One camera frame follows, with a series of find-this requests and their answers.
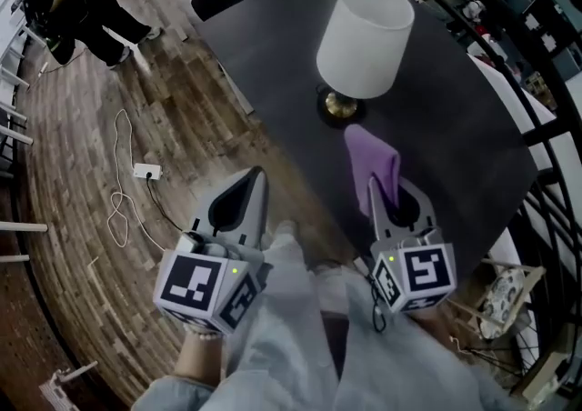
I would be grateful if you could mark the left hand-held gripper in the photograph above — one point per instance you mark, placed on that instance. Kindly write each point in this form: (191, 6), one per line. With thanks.
(191, 284)

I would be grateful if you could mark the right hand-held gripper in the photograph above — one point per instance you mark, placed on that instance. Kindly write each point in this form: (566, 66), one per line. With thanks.
(427, 270)

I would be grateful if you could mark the purple cloth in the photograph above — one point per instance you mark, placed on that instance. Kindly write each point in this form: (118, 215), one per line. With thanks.
(368, 159)

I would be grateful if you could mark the white table lamp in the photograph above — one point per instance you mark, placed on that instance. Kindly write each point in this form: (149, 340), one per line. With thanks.
(364, 36)

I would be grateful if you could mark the person's right forearm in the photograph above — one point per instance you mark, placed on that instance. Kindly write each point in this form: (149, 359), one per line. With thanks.
(436, 327)

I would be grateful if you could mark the person's left forearm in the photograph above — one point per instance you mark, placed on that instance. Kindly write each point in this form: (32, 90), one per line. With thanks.
(197, 359)

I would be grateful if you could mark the round dark grey table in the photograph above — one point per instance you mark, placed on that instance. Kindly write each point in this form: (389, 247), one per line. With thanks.
(282, 82)

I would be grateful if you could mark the white power strip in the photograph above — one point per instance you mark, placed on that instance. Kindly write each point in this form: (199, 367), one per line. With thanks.
(147, 171)

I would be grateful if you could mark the wooden chair with floral cushion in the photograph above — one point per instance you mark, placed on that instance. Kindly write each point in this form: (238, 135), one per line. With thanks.
(500, 295)

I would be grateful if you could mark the person's light grey clothing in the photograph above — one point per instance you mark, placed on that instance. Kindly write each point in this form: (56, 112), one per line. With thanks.
(282, 354)

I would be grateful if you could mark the black metal railing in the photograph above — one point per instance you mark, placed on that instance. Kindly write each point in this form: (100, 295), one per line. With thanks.
(545, 132)

